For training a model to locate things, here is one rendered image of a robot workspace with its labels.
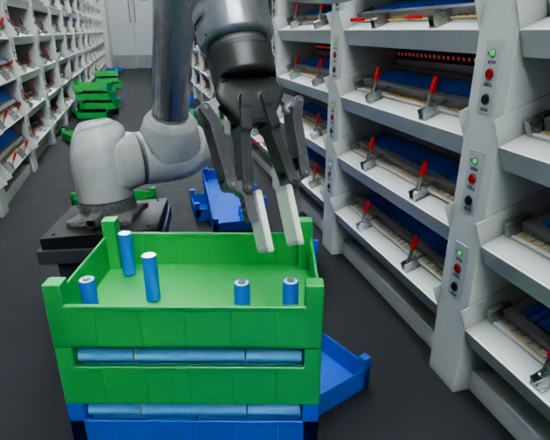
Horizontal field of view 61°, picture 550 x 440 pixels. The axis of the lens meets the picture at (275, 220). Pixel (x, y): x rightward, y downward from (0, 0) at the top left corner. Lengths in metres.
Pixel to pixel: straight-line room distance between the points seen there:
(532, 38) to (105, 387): 0.78
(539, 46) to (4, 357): 1.28
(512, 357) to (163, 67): 1.01
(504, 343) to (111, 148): 1.03
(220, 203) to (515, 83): 1.31
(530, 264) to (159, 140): 0.94
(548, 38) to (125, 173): 1.01
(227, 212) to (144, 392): 1.37
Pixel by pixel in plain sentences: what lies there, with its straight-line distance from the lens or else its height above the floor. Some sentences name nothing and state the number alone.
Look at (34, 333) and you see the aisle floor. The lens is 1.40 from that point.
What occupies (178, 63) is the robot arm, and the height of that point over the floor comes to 0.65.
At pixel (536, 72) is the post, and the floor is 0.67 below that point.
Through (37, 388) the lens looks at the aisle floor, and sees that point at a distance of 1.21.
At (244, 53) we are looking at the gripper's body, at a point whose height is 0.71.
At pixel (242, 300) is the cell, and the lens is 0.54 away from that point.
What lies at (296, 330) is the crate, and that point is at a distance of 0.53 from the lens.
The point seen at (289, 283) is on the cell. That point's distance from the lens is 0.53.
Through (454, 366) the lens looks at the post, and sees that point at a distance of 1.12.
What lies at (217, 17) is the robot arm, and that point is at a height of 0.74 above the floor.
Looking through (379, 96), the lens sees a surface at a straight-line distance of 1.35.
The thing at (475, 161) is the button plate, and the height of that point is 0.51.
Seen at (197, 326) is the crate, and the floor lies 0.43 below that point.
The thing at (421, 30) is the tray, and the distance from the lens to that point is 1.12.
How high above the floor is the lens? 0.73
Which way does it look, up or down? 22 degrees down
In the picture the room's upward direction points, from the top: straight up
